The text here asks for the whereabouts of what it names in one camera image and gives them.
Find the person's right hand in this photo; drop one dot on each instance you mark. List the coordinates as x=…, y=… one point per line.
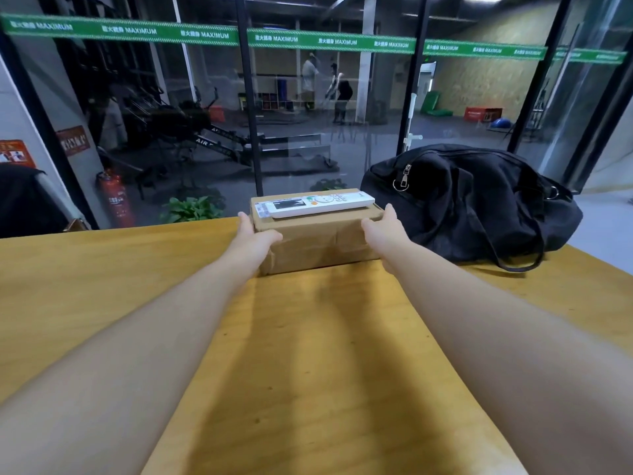
x=388, y=237

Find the person's left hand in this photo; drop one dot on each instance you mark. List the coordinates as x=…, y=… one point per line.
x=249, y=249

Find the brown cardboard box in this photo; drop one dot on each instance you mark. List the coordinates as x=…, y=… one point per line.
x=316, y=242

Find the white remote control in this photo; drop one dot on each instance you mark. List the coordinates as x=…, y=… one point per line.
x=316, y=202

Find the black fabric bag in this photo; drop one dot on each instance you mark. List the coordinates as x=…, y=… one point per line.
x=470, y=207

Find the person's right forearm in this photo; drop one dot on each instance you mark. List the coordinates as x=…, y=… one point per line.
x=519, y=361

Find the person's left forearm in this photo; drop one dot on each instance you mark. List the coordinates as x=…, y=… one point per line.
x=123, y=371

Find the green leafy plant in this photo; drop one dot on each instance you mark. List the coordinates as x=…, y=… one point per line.
x=193, y=210
x=329, y=185

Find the green gym mat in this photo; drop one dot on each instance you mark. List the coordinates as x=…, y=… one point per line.
x=431, y=103

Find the red fire extinguisher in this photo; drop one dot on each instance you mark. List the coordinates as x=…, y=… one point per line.
x=116, y=200

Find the black exercise machine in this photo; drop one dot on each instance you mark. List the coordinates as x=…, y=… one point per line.
x=173, y=118

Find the wooden table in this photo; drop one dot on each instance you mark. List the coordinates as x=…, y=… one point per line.
x=99, y=272

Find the red gym box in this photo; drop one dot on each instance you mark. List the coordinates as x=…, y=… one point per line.
x=479, y=114

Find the blue balance ball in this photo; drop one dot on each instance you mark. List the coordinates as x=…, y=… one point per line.
x=502, y=124

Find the grey chair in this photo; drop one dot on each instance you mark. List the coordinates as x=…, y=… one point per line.
x=62, y=202

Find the small orange door sign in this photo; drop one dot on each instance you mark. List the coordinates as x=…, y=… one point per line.
x=73, y=141

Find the green glass marking strip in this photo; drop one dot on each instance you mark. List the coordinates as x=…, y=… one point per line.
x=321, y=40

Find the orange wall safety sign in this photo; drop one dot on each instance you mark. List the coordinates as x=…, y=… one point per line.
x=15, y=153

